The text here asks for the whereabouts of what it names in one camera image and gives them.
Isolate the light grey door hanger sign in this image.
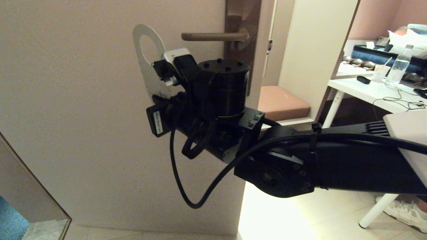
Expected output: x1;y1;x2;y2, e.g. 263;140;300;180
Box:
132;24;175;102

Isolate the beige wooden door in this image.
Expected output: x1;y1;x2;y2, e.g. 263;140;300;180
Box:
0;0;275;238

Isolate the brown bench cushion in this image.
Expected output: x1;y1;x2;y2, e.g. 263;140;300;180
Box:
258;86;311;122

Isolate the brown metal lock plate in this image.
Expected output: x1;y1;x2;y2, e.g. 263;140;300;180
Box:
224;0;262;97

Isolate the framed floor mirror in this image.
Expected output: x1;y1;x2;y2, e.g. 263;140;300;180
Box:
0;132;72;240

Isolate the cream bench shelf unit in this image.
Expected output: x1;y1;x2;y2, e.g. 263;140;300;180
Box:
248;0;361;134

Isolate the white paper sheet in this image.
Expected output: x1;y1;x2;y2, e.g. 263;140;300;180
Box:
335;63;373;80

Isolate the brown glossy object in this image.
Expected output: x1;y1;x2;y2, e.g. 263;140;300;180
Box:
342;56;377;71

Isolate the white table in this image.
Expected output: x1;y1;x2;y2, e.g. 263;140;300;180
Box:
321;76;427;229

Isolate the navy blue suitcase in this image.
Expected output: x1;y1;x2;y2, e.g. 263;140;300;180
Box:
351;45;427;75

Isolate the white paper cup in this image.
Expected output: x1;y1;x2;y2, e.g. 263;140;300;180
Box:
372;64;391;83

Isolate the clear plastic water bottle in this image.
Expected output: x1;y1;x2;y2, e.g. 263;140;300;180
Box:
385;44;413;88

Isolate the white plastic bag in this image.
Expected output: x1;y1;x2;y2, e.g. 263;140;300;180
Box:
387;24;427;60

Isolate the white sneaker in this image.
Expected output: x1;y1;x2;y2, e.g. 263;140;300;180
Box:
376;196;427;234

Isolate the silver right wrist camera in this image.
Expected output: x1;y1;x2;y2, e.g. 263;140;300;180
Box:
153;48;191;86

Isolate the brown metal door handle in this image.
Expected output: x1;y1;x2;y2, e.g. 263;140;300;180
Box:
181;32;250;42

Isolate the thin black earphone cable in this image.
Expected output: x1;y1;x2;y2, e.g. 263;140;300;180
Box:
382;87;427;112

